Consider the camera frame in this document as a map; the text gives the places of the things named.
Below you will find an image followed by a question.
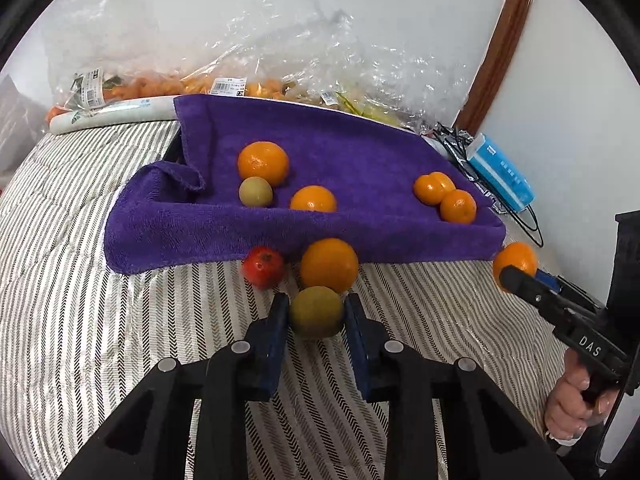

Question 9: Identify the red tomato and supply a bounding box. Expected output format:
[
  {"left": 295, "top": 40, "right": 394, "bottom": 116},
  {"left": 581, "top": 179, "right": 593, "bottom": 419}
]
[{"left": 241, "top": 246, "right": 285, "bottom": 289}]

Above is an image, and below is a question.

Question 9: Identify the blue tissue box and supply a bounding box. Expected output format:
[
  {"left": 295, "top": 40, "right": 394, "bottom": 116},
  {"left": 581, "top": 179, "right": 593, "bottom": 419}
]
[{"left": 465, "top": 133, "right": 535, "bottom": 212}]

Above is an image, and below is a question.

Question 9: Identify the orange mandarin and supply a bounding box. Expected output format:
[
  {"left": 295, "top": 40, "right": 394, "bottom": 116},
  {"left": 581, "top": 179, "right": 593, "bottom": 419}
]
[
  {"left": 492, "top": 242, "right": 538, "bottom": 289},
  {"left": 236, "top": 141, "right": 290, "bottom": 186},
  {"left": 299, "top": 238, "right": 359, "bottom": 294},
  {"left": 290, "top": 185, "right": 337, "bottom": 212},
  {"left": 412, "top": 171, "right": 456, "bottom": 206},
  {"left": 439, "top": 190, "right": 477, "bottom": 224}
]

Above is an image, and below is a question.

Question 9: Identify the brown wooden door frame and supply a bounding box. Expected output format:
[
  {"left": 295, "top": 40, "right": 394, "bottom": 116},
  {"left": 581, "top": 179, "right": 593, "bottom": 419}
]
[{"left": 454, "top": 0, "right": 533, "bottom": 134}]

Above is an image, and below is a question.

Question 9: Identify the clear bag of yellow fruit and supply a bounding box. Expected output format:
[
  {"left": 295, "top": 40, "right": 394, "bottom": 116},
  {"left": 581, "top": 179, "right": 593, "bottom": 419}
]
[{"left": 236, "top": 0, "right": 471, "bottom": 130}]

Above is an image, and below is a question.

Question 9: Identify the person right hand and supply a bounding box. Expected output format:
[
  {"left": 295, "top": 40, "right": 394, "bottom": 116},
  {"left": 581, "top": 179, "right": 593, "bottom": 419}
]
[{"left": 544, "top": 349, "right": 618, "bottom": 441}]

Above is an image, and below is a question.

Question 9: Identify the black cable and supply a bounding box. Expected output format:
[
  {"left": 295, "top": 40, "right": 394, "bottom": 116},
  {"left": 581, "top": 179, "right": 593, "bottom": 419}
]
[{"left": 434, "top": 121, "right": 546, "bottom": 248}]

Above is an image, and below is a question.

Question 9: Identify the green-brown kiwi fruit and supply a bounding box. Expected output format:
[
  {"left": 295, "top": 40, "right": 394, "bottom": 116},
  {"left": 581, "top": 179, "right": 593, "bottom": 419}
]
[
  {"left": 288, "top": 286, "right": 344, "bottom": 340},
  {"left": 239, "top": 177, "right": 273, "bottom": 208}
]

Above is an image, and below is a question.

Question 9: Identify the purple towel on tray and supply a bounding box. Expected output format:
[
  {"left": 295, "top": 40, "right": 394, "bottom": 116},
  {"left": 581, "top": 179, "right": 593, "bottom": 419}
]
[{"left": 104, "top": 96, "right": 506, "bottom": 274}]

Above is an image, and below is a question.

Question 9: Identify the striped quilted mattress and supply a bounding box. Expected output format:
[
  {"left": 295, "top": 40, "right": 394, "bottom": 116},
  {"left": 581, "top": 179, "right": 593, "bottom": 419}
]
[{"left": 1, "top": 122, "right": 564, "bottom": 479}]

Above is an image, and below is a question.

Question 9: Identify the clear bag of mandarins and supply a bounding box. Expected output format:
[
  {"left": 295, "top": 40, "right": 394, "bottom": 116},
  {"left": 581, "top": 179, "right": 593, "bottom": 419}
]
[{"left": 44, "top": 0, "right": 314, "bottom": 117}]

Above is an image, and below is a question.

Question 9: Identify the white rolled paper tube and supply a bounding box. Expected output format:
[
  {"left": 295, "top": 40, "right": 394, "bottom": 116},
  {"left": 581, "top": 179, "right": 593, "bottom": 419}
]
[{"left": 49, "top": 96, "right": 177, "bottom": 136}]

